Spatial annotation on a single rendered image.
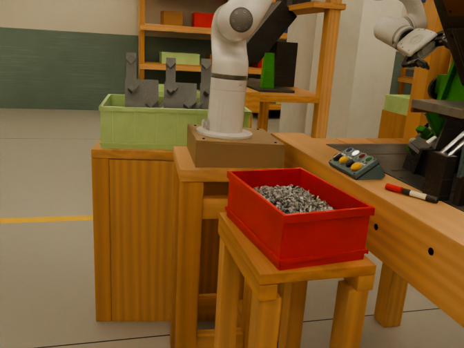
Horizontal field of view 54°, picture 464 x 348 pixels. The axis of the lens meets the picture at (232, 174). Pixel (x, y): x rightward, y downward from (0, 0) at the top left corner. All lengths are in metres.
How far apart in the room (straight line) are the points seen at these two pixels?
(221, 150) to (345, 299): 0.62
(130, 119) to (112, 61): 6.14
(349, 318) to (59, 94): 7.37
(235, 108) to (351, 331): 0.77
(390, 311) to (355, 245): 1.32
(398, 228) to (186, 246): 0.70
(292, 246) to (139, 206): 1.12
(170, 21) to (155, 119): 5.70
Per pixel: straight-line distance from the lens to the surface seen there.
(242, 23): 1.42
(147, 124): 1.88
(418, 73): 2.04
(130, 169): 1.90
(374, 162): 1.26
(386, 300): 2.28
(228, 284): 1.24
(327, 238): 0.96
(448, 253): 0.98
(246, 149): 1.44
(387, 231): 1.12
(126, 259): 2.05
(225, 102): 1.48
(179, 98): 2.15
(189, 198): 1.43
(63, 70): 8.06
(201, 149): 1.41
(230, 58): 1.48
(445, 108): 1.05
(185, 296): 1.58
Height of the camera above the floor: 1.23
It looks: 16 degrees down
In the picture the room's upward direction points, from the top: 3 degrees clockwise
